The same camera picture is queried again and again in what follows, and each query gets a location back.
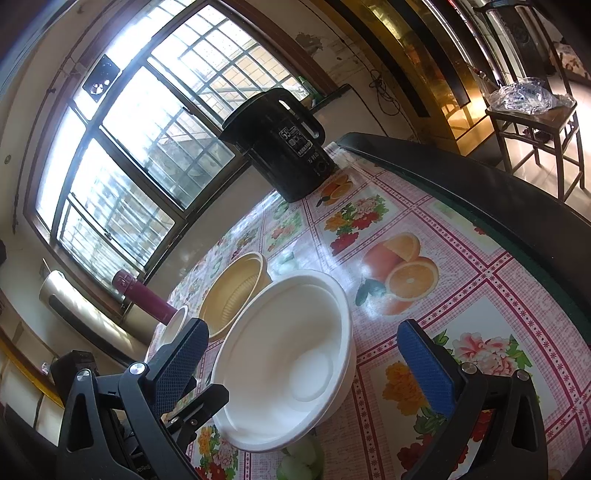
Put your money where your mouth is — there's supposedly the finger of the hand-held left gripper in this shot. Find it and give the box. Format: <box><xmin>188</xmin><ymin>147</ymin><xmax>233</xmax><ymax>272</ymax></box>
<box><xmin>161</xmin><ymin>376</ymin><xmax>230</xmax><ymax>457</ymax></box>

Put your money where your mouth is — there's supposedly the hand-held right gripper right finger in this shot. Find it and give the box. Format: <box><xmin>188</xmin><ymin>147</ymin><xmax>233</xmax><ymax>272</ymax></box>
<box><xmin>396</xmin><ymin>318</ymin><xmax>550</xmax><ymax>480</ymax></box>

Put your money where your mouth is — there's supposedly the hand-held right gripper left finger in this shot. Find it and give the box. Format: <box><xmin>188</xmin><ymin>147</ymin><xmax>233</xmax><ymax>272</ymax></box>
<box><xmin>58</xmin><ymin>318</ymin><xmax>211</xmax><ymax>480</ymax></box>

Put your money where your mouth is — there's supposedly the white wide-rimmed paper bowl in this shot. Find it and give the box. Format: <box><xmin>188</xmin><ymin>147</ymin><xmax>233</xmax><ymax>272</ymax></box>
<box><xmin>145</xmin><ymin>305</ymin><xmax>190</xmax><ymax>365</ymax></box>

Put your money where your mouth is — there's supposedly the small cream plastic bowl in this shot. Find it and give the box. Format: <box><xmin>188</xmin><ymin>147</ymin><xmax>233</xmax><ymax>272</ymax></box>
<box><xmin>198</xmin><ymin>251</ymin><xmax>273</xmax><ymax>342</ymax></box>

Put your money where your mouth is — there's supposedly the white deep paper bowl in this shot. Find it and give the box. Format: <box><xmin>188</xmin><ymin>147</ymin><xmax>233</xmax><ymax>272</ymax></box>
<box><xmin>210</xmin><ymin>271</ymin><xmax>357</xmax><ymax>452</ymax></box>

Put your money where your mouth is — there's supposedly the white tower air conditioner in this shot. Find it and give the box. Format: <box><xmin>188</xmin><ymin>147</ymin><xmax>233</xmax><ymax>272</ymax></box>
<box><xmin>39</xmin><ymin>270</ymin><xmax>153</xmax><ymax>356</ymax></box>

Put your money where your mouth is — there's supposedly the purple thermos bottle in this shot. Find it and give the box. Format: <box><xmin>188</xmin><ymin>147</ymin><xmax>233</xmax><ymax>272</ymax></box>
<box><xmin>112</xmin><ymin>270</ymin><xmax>178</xmax><ymax>326</ymax></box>

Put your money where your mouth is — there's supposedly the black edged table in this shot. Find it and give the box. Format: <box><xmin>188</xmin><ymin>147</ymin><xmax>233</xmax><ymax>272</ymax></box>
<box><xmin>337</xmin><ymin>131</ymin><xmax>591</xmax><ymax>344</ymax></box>

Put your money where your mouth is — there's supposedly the black electric kettle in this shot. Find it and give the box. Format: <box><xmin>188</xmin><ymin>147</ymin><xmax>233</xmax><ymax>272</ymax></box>
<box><xmin>218</xmin><ymin>89</ymin><xmax>336</xmax><ymax>204</ymax></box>

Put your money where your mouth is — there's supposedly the brown framed window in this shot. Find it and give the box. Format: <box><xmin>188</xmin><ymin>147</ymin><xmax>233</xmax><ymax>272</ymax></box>
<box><xmin>23</xmin><ymin>0</ymin><xmax>338</xmax><ymax>296</ymax></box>

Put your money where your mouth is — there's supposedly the dark wooden side table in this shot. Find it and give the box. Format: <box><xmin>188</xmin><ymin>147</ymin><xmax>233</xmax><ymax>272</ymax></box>
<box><xmin>485</xmin><ymin>95</ymin><xmax>580</xmax><ymax>204</ymax></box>

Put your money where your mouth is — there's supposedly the clear crumpled plastic bag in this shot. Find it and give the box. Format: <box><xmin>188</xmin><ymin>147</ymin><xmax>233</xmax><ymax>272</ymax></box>
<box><xmin>488</xmin><ymin>78</ymin><xmax>571</xmax><ymax>114</ymax></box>

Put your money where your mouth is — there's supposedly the black window exhaust fan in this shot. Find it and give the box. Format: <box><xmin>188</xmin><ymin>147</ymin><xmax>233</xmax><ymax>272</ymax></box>
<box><xmin>82</xmin><ymin>54</ymin><xmax>122</xmax><ymax>103</ymax></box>

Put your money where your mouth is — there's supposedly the small green bottle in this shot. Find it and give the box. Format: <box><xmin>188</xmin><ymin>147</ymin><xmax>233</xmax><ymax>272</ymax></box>
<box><xmin>298</xmin><ymin>76</ymin><xmax>319</xmax><ymax>104</ymax></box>

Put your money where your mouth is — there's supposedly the floral cushion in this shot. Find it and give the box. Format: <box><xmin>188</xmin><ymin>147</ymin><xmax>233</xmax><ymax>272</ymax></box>
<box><xmin>551</xmin><ymin>39</ymin><xmax>591</xmax><ymax>81</ymax></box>

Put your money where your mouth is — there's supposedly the black power cable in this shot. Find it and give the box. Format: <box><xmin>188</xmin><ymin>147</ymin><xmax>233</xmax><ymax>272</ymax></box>
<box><xmin>367</xmin><ymin>69</ymin><xmax>402</xmax><ymax>116</ymax></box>

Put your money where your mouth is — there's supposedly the golden wall panel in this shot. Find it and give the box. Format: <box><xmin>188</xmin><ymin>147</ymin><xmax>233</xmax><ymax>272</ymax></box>
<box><xmin>318</xmin><ymin>0</ymin><xmax>490</xmax><ymax>153</ymax></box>

